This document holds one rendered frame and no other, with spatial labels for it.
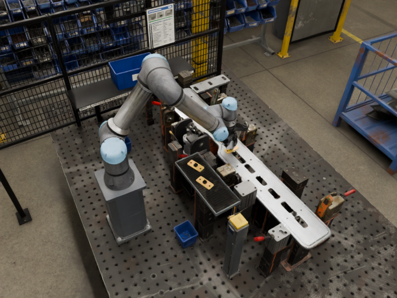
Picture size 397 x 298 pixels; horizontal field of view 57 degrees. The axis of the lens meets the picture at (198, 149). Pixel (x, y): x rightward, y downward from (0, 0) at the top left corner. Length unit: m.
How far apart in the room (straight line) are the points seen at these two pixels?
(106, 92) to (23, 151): 1.52
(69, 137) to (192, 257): 1.29
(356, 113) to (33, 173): 3.17
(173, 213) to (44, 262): 1.20
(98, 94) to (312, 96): 2.64
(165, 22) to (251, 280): 1.77
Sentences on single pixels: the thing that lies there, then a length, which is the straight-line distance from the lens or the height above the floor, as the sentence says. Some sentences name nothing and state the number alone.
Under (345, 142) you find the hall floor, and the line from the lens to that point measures 3.92.
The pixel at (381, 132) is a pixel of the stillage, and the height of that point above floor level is 0.16.
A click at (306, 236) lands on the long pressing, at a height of 1.00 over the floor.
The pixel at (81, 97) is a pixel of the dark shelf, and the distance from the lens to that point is 2.54.
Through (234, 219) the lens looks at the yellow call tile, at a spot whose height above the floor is 1.16.
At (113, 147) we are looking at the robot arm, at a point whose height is 1.33.
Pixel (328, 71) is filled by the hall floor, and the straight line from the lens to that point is 4.92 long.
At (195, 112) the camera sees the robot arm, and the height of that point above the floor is 1.48.
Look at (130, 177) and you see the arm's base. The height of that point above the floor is 1.13.
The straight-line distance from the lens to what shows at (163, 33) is 2.73.
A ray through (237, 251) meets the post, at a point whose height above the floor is 0.94.
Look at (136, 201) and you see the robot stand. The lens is 1.91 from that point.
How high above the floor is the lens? 2.51
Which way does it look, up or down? 45 degrees down
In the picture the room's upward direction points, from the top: 1 degrees clockwise
